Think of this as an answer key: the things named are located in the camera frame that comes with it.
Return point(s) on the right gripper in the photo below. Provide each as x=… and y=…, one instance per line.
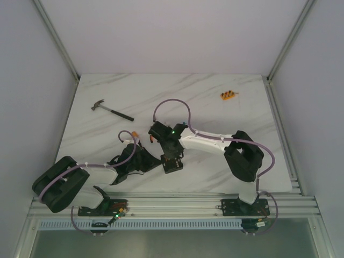
x=177, y=153

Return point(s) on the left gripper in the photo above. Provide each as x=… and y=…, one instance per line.
x=147, y=160

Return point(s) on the black fuse box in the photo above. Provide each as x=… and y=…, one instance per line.
x=171, y=165

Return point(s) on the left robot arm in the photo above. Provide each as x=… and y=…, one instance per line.
x=67, y=182

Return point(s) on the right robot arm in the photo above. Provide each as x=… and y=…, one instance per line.
x=243, y=156

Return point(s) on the orange fuse holder block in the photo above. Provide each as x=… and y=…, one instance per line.
x=228, y=95

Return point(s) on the claw hammer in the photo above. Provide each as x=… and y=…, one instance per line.
x=99, y=104

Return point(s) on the white slotted cable duct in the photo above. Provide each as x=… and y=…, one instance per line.
x=140, y=224

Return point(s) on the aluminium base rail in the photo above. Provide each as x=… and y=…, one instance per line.
x=205, y=205

